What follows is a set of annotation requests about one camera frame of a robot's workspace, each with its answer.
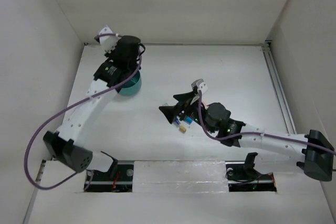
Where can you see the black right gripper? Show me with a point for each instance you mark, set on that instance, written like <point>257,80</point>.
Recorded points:
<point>171,112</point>

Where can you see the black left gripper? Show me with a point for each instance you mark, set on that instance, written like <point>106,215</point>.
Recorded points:
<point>111,54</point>

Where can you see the black marker blue cap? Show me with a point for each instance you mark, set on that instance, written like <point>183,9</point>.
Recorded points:
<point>187,119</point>

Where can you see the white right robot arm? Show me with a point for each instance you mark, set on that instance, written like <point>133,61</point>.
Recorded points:
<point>311,154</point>

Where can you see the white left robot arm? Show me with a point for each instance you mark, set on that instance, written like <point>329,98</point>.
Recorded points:
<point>67,143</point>

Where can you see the small yellow eraser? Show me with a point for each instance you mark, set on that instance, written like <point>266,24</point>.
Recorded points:
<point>182,129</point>

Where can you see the teal round desk organizer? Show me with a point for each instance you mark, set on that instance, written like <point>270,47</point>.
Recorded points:
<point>132,87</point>

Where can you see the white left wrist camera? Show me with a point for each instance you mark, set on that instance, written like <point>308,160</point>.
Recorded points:
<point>107,38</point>

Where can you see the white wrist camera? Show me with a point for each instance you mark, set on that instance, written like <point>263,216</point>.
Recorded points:
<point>199,85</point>
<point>107,38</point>

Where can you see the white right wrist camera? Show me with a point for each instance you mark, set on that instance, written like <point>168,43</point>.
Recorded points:
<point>199,85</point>

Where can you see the aluminium side rail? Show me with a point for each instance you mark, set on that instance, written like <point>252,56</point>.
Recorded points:
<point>278,89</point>

